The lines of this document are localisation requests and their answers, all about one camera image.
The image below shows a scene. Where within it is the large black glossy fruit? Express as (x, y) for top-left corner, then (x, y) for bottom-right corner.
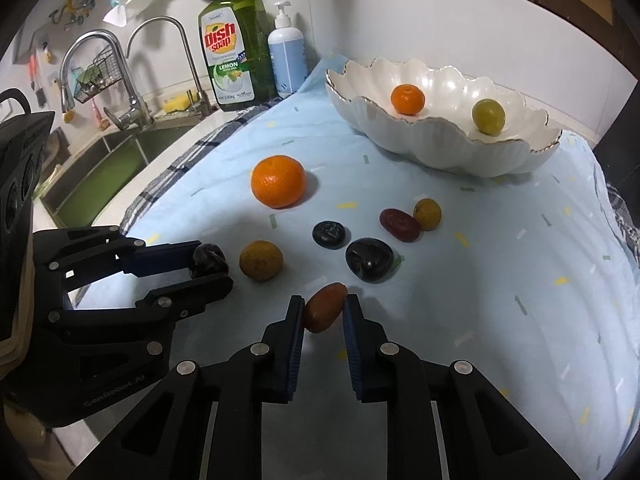
(345, 238), (395, 283)

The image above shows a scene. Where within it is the orange-brown oval date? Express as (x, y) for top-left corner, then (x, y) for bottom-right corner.
(302, 282), (348, 333)

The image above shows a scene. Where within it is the white scalloped ceramic bowl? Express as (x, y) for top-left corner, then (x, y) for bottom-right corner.
(325, 57), (563, 178)

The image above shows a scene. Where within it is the white blue pump bottle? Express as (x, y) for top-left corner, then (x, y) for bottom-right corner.
(268, 1), (309, 99)

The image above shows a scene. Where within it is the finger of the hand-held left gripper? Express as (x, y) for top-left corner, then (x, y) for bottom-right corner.
(35, 225), (202, 291)
(47, 274), (235, 329)

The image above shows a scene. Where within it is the small black round fruit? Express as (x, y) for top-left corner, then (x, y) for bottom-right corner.
(312, 220), (346, 249)

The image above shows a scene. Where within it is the small orange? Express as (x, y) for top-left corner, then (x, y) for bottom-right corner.
(390, 83), (426, 117)

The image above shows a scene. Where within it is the dark red oval date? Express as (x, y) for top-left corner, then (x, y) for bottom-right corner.
(379, 208), (422, 243)

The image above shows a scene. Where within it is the wall hook rack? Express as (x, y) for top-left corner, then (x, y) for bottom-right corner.
(49, 0), (97, 31)

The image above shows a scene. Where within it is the steel sink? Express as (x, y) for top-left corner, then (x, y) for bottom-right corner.
(40, 114), (203, 231)

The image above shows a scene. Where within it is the green dish soap bottle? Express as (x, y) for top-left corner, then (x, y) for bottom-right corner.
(198, 0), (277, 112)

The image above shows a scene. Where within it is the large orange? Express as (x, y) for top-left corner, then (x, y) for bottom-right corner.
(250, 155), (307, 209)

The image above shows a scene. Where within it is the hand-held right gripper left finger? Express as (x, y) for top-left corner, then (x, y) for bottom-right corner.
(67, 296), (307, 480)

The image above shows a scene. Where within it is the small yellow fruit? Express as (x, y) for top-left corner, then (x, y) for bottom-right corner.
(413, 198), (443, 232)

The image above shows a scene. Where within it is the light blue speckled cloth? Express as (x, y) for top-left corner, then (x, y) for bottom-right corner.
(77, 52), (640, 480)

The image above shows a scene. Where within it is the black wire basket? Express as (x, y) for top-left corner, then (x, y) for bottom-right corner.
(74, 46), (124, 103)

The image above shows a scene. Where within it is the chrome pull-down faucet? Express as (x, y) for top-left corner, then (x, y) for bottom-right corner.
(59, 30), (155, 130)

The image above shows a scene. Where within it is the thin chrome gooseneck faucet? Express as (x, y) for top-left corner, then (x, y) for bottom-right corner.
(126, 16), (215, 117)

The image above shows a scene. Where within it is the yellow-brown round fruit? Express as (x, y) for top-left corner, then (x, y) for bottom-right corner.
(239, 240), (284, 281)

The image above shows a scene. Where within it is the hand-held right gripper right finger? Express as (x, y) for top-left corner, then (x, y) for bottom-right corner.
(342, 294), (583, 480)

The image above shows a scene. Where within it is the dark purple wrinkled fruit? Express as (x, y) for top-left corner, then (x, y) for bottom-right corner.
(191, 243), (230, 278)

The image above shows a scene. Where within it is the green round fruit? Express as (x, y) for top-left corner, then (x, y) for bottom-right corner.
(472, 99), (506, 136)

